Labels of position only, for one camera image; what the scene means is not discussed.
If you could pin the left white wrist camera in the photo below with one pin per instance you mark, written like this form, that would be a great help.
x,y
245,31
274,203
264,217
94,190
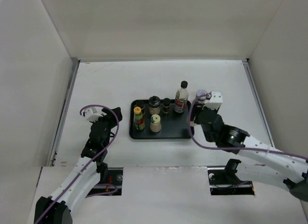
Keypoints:
x,y
90,114

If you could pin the black-capped pepper jar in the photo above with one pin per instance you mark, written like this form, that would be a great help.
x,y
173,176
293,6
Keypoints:
x,y
166,105

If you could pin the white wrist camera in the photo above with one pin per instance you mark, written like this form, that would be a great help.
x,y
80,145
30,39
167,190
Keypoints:
x,y
214,100
90,114

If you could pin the black plastic tray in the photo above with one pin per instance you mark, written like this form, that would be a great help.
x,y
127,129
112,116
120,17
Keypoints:
x,y
174,125

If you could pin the small yellow-lidded jar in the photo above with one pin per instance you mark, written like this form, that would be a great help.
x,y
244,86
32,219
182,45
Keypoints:
x,y
155,123

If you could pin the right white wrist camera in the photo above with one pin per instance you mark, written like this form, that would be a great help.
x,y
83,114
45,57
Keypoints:
x,y
214,100

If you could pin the aluminium table edge rail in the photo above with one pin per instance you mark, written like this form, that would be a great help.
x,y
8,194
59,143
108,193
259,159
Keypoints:
x,y
59,130

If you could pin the white-lidded spice jar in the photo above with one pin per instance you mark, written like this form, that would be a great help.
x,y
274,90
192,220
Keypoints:
x,y
201,95

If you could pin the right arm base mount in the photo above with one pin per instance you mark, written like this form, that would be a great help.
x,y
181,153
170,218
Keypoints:
x,y
224,182

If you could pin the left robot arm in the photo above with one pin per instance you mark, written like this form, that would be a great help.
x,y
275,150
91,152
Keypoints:
x,y
90,168

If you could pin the tall clear vinegar bottle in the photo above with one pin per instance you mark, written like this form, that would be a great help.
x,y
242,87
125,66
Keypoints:
x,y
181,97

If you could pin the red chili sauce bottle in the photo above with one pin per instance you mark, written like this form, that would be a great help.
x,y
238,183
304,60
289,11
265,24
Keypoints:
x,y
138,118

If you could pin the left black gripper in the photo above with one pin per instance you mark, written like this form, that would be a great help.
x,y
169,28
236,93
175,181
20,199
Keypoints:
x,y
110,117

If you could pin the clear salt grinder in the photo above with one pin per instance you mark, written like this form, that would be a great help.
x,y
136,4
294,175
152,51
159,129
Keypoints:
x,y
192,124

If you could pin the small black-capped spice jar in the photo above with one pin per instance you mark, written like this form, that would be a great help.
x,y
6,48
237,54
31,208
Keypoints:
x,y
140,104

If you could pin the wide black-capped seasoning jar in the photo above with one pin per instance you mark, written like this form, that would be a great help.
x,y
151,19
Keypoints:
x,y
154,105

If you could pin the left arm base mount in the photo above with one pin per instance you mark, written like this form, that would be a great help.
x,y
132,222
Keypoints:
x,y
110,183

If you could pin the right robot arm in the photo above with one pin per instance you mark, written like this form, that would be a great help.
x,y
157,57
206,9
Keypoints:
x,y
281,169

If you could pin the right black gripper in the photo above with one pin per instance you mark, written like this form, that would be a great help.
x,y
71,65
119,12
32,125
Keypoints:
x,y
197,108

